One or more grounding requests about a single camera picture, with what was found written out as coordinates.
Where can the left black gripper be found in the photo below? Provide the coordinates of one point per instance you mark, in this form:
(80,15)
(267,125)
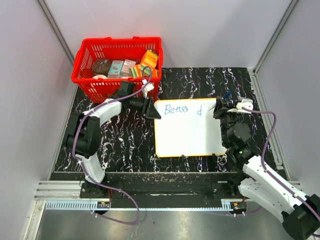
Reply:
(149,110)

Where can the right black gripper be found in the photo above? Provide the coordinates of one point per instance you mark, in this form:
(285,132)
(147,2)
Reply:
(221,107)

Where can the blue capped whiteboard marker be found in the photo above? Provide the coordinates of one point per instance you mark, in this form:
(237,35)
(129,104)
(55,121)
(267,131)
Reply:
(221,102)

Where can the white whiteboard with orange frame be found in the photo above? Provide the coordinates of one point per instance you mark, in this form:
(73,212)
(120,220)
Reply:
(187,128)

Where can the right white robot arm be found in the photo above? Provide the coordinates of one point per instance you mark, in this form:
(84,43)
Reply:
(298,212)

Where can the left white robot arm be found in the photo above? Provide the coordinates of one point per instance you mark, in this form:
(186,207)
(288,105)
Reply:
(83,133)

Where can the orange juice carton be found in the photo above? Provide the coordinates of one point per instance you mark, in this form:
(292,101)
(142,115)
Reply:
(150,59)

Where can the pink white small box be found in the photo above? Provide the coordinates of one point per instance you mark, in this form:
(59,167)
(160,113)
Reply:
(127,64)

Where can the teal small box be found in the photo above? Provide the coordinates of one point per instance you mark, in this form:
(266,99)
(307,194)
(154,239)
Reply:
(115,69)

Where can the white round cup lid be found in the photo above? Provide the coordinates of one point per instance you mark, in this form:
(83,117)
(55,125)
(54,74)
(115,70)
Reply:
(99,76)

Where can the red plastic shopping basket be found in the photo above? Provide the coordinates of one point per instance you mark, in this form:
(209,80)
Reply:
(120,49)

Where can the brown round bread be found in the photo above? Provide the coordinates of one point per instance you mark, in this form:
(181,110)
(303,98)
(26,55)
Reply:
(101,66)

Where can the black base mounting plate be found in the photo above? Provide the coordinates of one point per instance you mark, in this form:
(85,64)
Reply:
(165,190)

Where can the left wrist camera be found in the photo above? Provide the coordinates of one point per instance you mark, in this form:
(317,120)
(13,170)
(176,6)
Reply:
(146,88)

